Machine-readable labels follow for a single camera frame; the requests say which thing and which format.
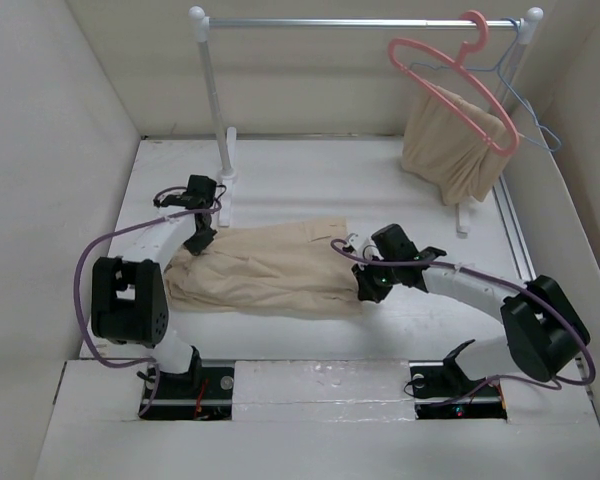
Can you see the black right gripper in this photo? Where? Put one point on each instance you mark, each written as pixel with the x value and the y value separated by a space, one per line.
pixel 366 289

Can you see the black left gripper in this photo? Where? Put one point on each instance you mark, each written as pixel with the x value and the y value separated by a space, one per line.
pixel 195 247

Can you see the beige trousers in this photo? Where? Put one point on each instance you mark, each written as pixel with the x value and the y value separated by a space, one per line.
pixel 441 149
pixel 287 269

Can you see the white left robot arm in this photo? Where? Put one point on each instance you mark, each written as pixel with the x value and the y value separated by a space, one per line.
pixel 128 297

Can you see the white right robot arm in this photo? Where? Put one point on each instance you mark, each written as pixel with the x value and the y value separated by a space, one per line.
pixel 542 330

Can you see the beige trousers on hanger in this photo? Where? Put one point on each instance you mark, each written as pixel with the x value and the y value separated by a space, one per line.
pixel 441 149

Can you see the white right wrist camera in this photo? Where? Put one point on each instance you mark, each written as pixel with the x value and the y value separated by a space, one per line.
pixel 359 246

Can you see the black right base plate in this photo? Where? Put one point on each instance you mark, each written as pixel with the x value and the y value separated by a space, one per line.
pixel 442 391

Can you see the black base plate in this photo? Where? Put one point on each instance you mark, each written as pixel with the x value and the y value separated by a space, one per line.
pixel 175 400
pixel 442 391

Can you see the aluminium side rail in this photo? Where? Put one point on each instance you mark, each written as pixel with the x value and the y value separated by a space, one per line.
pixel 517 244

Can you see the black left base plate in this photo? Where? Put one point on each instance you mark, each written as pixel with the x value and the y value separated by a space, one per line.
pixel 175 400

